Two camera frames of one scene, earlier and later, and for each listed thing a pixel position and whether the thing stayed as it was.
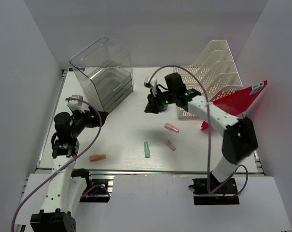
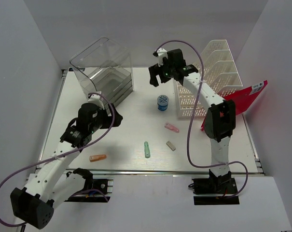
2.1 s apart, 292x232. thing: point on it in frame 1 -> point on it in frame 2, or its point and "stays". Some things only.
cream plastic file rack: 216,69 stays
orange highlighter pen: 96,157 stays
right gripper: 153,106 -> 154,71
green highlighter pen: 146,149 stays
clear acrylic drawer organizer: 104,70 stays
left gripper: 93,122 -> 108,119
